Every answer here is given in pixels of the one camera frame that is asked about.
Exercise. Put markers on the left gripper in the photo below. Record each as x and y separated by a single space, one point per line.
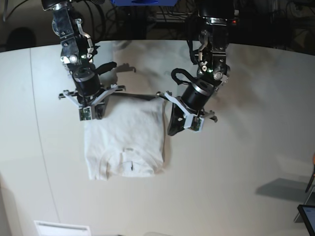
195 96

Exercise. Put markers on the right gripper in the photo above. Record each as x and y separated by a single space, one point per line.
88 84

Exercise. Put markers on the white T-shirt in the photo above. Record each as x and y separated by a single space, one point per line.
128 141

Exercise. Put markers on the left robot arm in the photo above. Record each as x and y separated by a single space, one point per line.
207 39

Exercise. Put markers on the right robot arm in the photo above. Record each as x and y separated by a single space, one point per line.
78 50

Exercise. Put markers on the blue box overhead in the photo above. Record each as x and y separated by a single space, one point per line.
144 2

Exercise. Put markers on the power strip with red light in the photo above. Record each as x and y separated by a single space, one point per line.
237 19

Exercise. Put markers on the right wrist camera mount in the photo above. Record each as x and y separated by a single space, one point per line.
87 108

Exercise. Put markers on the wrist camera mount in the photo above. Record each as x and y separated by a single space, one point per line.
87 108
193 121

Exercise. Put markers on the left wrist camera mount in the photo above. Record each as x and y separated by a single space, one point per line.
193 121

